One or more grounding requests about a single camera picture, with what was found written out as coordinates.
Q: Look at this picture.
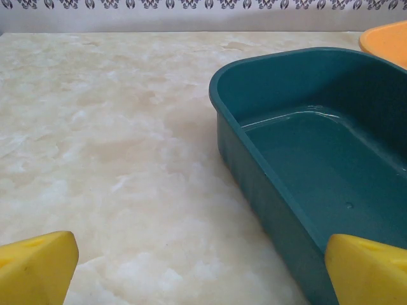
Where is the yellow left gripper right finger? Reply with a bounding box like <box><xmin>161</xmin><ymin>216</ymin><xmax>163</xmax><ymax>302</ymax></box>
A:
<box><xmin>324</xmin><ymin>233</ymin><xmax>407</xmax><ymax>305</ymax></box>

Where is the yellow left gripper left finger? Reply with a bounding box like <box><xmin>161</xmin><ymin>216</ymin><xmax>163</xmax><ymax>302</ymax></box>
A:
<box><xmin>0</xmin><ymin>231</ymin><xmax>79</xmax><ymax>305</ymax></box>

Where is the teal plastic bin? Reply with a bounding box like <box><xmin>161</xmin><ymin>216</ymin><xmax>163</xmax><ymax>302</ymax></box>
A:
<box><xmin>209</xmin><ymin>46</ymin><xmax>407</xmax><ymax>305</ymax></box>

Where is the orange plastic bin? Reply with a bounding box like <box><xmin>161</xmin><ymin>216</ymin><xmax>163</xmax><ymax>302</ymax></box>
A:
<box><xmin>358</xmin><ymin>21</ymin><xmax>407</xmax><ymax>71</ymax></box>

